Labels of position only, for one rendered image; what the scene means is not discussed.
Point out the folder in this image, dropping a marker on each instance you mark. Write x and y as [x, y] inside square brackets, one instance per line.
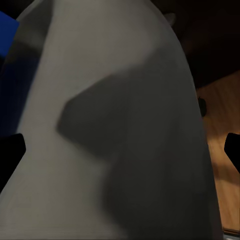
[8, 28]

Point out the swivel chair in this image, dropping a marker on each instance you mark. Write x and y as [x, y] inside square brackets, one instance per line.
[103, 95]

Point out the cabinet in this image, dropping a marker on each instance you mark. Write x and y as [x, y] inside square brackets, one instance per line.
[208, 32]

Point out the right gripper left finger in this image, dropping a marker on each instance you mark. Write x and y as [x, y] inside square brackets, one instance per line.
[12, 149]

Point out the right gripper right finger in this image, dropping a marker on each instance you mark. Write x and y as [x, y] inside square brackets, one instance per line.
[232, 149]

